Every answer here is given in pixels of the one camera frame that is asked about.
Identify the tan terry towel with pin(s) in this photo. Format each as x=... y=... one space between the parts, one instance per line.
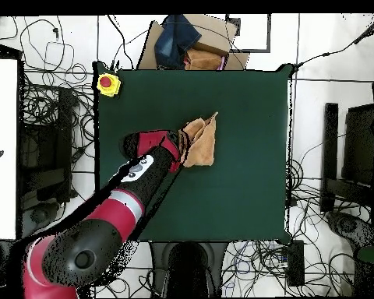
x=202 y=146

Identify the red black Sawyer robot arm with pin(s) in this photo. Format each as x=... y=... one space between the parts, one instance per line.
x=118 y=218

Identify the black flat bar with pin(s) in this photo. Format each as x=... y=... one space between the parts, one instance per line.
x=330 y=155

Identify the dark green tablecloth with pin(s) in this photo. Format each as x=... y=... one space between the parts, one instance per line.
x=237 y=202

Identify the folded tan towel in box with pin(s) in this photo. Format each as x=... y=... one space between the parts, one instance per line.
x=202 y=60

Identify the yellow red emergency stop button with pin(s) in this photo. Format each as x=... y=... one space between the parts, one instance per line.
x=107 y=84

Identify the blue denim jeans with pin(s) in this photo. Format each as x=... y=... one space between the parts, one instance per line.
x=174 y=40

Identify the black equipment stand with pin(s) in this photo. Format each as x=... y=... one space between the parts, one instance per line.
x=64 y=124

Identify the brown cardboard box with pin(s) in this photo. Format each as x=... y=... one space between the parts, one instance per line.
x=215 y=34

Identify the black stand leg with knob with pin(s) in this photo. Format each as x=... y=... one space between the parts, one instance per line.
x=349 y=224
x=40 y=215

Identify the black box stand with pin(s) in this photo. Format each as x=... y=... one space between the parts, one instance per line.
x=360 y=140

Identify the white rectangular board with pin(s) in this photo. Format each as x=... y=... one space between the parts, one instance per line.
x=1 y=149

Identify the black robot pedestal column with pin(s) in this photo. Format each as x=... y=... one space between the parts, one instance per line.
x=187 y=268

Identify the black rectangular frame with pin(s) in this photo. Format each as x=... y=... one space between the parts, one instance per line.
x=269 y=31

